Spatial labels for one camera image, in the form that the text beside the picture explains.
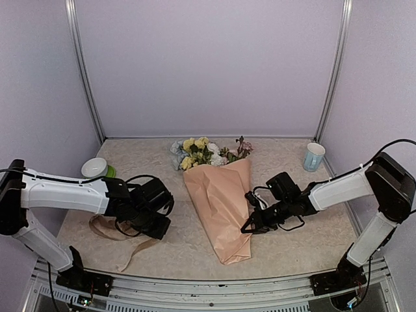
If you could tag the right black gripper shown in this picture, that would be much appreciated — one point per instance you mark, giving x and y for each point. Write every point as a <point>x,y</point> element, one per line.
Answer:
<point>260,223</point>

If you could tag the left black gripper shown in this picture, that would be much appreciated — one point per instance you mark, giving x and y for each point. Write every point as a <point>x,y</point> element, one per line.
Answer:
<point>158,232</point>

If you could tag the white bowl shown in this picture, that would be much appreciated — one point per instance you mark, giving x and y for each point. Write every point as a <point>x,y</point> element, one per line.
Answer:
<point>94,168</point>

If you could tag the tan satin ribbon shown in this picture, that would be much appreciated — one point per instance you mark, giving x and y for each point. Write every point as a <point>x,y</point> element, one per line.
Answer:
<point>127,243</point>

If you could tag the yellow rose fake flower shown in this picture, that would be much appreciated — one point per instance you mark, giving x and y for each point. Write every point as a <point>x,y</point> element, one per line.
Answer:
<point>197,153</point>

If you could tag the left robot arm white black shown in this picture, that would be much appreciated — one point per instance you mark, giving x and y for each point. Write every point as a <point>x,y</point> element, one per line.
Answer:
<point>23,189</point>

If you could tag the right aluminium frame post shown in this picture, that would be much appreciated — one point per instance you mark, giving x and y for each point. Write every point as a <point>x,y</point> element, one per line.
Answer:
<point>336,69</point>

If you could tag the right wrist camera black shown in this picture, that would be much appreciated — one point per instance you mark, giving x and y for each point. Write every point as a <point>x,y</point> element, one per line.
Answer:
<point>281,186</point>

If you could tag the front aluminium rail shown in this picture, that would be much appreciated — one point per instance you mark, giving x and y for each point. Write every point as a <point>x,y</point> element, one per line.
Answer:
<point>135,293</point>

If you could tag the left aluminium frame post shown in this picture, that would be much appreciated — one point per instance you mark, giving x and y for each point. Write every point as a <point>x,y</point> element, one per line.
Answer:
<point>71,13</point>

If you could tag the green plate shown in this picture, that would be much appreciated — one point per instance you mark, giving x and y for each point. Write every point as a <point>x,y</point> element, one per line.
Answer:
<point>109,171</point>

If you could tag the blue hydrangea fake flower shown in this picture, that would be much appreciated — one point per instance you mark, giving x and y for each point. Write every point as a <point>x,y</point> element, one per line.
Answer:
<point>178,154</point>

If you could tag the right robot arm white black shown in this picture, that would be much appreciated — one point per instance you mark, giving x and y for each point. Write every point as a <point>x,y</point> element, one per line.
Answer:
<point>381,177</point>

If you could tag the beige wrapping paper sheet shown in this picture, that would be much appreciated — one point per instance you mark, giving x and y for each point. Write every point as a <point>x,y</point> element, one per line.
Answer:
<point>218,195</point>

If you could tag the pink fake flower stem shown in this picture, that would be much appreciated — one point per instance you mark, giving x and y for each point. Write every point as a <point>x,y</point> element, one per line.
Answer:
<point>244,149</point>

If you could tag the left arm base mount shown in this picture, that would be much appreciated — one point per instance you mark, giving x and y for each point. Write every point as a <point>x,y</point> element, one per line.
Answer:
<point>87,282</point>

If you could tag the white rose fake flower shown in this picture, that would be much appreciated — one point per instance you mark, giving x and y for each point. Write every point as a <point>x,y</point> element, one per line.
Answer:
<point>216,158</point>

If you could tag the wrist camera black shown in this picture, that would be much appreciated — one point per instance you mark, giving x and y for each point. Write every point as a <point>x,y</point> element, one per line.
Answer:
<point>281,186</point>
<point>149,192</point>

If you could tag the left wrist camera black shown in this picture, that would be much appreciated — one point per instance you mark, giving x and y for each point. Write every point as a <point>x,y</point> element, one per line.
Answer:
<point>149,192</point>

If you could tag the aluminium frame post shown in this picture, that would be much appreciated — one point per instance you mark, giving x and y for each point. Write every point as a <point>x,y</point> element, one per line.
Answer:
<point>71,13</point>
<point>336,69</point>

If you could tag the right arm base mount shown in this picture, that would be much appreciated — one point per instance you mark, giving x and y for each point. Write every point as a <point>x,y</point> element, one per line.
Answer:
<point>333,281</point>

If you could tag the light blue mug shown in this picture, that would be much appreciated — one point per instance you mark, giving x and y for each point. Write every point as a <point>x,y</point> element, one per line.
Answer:
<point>313,156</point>

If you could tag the mauve bud fake flower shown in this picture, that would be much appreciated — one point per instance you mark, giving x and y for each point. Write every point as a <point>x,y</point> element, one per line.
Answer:
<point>229,155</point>

